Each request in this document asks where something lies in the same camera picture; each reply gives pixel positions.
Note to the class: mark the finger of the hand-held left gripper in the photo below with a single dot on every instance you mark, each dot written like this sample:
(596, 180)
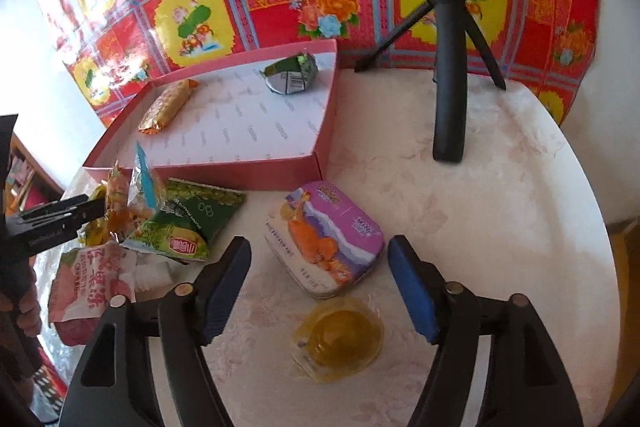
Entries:
(60, 214)

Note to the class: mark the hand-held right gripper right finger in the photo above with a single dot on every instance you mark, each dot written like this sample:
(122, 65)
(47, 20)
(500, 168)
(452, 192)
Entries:
(412, 287)

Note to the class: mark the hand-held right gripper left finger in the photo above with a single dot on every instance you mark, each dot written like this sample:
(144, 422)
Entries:
(225, 287)

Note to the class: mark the large green snack packet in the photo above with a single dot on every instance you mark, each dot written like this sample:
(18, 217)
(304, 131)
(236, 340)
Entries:
(200, 212)

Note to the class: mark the yellow jelly cup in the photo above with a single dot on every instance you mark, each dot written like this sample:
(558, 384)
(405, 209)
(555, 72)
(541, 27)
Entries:
(337, 332)

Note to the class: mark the triangular blue clear packet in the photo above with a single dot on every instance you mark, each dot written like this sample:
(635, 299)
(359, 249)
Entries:
(145, 182)

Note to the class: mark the purple chicken snack pack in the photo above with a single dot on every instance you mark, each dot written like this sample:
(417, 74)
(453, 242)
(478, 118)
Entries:
(325, 237)

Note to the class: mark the pink cardboard box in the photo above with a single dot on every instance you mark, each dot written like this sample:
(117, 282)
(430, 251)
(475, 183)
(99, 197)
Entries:
(240, 127)

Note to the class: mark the person's left hand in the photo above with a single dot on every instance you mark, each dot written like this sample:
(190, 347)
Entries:
(29, 314)

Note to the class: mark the wooden bookshelf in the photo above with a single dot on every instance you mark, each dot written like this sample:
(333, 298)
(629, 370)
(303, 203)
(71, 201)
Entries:
(20, 177)

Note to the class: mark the pink white snack bag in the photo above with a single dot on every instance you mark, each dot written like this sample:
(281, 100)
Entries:
(90, 292)

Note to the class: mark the orange biscuit packet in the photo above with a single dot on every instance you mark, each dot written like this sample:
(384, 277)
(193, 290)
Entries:
(166, 107)

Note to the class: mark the black tripod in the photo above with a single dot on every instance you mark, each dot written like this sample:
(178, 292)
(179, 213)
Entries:
(447, 72)

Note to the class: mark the green foil snack packet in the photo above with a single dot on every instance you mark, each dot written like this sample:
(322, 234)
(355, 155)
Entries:
(292, 71)

